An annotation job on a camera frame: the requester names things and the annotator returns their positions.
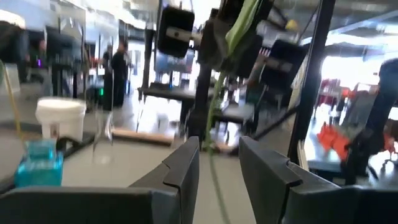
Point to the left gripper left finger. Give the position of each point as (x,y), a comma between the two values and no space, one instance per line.
(93,207)

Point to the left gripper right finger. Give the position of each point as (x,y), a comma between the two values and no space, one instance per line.
(311,205)

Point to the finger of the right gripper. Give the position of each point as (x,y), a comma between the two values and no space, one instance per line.
(250,57)
(213,46)

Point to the black artificial tulip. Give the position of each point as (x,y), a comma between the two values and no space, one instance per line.
(241,28)

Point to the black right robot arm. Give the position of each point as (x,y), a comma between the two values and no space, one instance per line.
(382,109)

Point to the blue glass vase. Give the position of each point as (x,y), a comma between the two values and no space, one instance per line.
(38,165)

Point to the clear glass vase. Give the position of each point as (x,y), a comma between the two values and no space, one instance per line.
(104,130)

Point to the yellow tag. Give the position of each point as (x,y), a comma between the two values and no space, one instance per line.
(292,25)

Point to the dark grey desk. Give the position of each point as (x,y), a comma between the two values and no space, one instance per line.
(168,93)

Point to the person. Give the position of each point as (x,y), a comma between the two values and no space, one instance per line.
(119,74)
(107,77)

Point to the wooden table side board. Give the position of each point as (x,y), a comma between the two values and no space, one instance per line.
(143,137)

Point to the white pedal trash bin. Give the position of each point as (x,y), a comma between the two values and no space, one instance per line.
(60,116)

